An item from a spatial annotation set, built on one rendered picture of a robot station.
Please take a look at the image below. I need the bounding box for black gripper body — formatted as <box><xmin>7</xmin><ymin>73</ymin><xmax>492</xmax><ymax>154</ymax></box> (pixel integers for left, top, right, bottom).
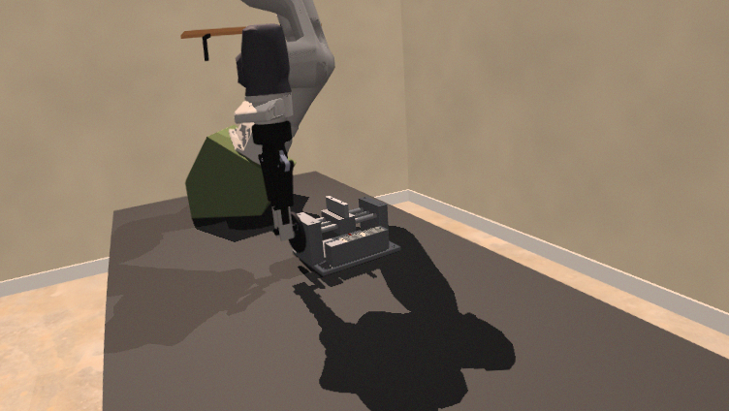
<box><xmin>251</xmin><ymin>120</ymin><xmax>292</xmax><ymax>171</ymax></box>

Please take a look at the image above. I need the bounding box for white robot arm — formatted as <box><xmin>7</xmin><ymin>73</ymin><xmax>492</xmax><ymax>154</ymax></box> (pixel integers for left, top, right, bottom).
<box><xmin>228</xmin><ymin>0</ymin><xmax>335</xmax><ymax>165</ymax></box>

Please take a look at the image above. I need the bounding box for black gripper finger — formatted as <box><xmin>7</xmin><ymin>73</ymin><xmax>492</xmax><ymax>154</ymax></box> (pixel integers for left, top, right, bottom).
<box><xmin>258</xmin><ymin>152</ymin><xmax>278</xmax><ymax>228</ymax></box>
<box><xmin>267</xmin><ymin>150</ymin><xmax>294</xmax><ymax>241</ymax></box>

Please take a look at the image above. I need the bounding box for grey bench vise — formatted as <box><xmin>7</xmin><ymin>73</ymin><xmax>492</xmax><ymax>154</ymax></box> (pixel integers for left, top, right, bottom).
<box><xmin>288</xmin><ymin>196</ymin><xmax>400</xmax><ymax>276</ymax></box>

